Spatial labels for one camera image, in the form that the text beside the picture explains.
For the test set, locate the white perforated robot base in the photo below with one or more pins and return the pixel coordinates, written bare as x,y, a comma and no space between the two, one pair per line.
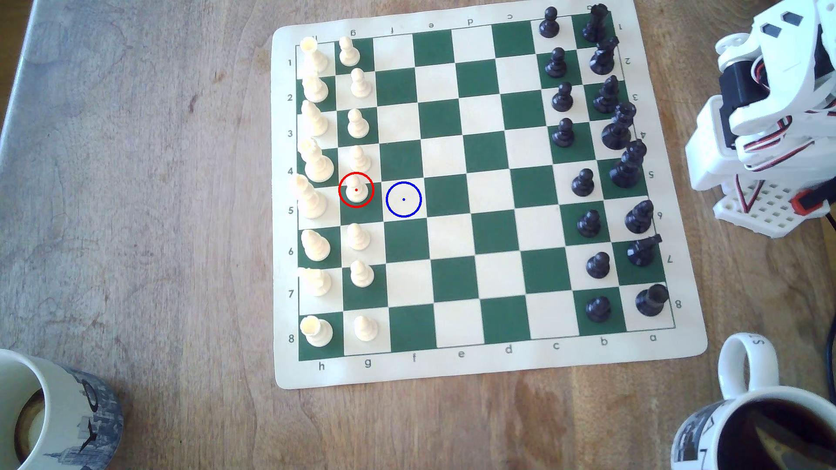
764,210

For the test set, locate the white queen chess piece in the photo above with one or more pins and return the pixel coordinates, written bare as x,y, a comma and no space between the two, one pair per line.
318,165

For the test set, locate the white knight chess piece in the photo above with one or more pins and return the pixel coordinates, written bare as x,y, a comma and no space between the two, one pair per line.
316,282
315,89

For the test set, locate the mug with skyline print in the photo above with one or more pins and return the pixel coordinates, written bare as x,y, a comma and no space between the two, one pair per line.
65,411

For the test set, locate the black king chess piece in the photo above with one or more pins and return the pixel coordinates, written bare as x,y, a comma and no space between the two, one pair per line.
625,170

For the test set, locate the white bishop chess piece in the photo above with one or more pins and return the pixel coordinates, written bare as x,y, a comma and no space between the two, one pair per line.
316,247
315,122

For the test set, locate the black bishop chess piece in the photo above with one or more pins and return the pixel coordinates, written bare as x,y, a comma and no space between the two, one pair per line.
639,219
606,98

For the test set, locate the black pawn chess piece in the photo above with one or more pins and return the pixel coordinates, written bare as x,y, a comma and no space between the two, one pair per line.
548,25
556,65
589,225
563,135
562,99
598,310
583,185
598,266

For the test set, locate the green and cream chess mat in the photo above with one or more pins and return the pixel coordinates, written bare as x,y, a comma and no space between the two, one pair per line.
457,196

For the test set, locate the white king chess piece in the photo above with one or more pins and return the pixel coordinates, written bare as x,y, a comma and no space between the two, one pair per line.
309,201

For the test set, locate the white pawn chess piece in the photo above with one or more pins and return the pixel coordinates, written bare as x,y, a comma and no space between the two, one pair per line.
361,275
360,86
359,160
358,125
356,191
357,239
349,53
366,330

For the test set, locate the black queen chess piece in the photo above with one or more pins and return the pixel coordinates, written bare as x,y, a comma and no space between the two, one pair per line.
616,134

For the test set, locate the white mug with dark tea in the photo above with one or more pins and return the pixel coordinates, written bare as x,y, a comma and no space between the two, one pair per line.
744,372

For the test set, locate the red and black clamp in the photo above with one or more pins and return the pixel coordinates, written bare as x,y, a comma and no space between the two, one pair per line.
808,201

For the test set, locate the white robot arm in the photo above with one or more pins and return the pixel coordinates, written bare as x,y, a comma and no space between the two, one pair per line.
784,59

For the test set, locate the black rook chess piece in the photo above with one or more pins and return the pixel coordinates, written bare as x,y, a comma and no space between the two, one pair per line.
650,301
594,25

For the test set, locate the black knight chess piece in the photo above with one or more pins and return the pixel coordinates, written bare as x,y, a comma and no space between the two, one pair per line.
642,252
602,60

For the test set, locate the white rook chess piece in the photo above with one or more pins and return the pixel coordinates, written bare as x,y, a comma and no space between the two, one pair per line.
314,57
317,331

